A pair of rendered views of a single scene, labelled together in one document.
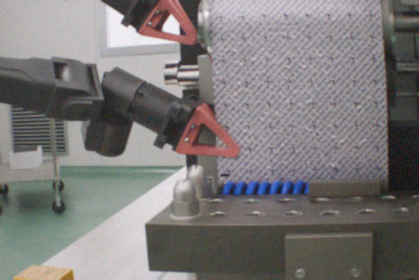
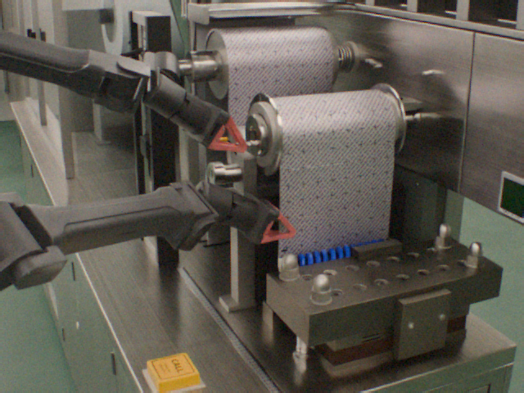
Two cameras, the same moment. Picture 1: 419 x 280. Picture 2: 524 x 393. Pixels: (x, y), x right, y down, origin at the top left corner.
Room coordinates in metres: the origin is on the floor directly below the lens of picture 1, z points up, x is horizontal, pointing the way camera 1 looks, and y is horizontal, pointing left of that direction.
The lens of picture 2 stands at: (0.22, 0.72, 1.57)
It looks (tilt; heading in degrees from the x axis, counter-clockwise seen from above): 20 degrees down; 321
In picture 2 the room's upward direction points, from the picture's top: 1 degrees clockwise
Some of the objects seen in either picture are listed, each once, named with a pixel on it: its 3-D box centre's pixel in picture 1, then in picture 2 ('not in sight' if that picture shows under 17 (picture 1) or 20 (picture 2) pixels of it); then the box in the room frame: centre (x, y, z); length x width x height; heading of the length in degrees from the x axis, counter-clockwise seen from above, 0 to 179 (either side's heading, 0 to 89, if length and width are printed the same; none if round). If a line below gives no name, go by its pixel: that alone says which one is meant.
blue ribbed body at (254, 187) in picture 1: (303, 193); (341, 255); (1.04, -0.13, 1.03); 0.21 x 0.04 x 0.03; 76
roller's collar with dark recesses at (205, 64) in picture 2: not in sight; (203, 66); (1.40, -0.07, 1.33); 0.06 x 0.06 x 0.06; 76
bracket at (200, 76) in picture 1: (203, 159); (236, 233); (1.20, 0.00, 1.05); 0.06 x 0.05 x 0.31; 76
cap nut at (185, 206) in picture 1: (184, 198); (321, 287); (0.94, 0.02, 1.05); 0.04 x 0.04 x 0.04
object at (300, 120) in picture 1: (303, 129); (336, 211); (1.06, -0.13, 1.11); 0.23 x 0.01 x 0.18; 76
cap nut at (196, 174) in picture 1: (196, 181); (289, 264); (1.03, 0.01, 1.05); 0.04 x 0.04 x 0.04
